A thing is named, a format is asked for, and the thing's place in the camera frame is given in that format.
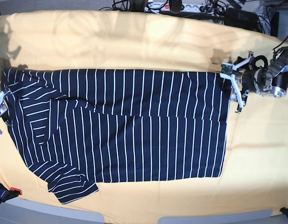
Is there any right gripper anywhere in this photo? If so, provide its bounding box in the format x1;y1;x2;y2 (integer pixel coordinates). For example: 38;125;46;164
0;92;11;126

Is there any white power strip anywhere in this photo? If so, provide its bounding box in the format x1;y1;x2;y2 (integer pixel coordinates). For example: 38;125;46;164
144;0;210;14

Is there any yellow table cloth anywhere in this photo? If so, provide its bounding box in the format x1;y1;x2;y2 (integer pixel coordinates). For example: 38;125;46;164
0;10;288;224

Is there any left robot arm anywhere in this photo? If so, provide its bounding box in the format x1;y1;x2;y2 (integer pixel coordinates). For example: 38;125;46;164
230;46;288;106

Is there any black power adapter box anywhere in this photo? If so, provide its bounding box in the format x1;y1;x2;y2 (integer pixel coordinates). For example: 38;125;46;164
224;8;258;30

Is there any red black clamp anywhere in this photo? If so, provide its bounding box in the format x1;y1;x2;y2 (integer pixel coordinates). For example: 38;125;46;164
0;183;22;205

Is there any navy white striped T-shirt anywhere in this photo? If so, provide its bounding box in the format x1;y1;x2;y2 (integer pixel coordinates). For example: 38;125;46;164
1;68;231;204

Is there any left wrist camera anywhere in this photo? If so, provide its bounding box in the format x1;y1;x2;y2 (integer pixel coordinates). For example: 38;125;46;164
220;63;233;79

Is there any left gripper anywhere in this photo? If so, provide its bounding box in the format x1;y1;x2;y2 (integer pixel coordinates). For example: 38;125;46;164
230;68;260;102

